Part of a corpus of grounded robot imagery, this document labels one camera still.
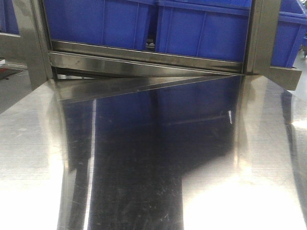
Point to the blue bin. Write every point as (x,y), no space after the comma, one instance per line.
(213,31)
(291,29)
(116,23)

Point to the blue bin behind centre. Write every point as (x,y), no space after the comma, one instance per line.
(213,31)

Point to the blue bin far right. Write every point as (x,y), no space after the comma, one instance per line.
(291,29)

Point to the stainless steel shelf frame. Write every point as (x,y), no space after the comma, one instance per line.
(33,50)

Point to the blue bin behind left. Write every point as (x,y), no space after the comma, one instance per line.
(116,23)

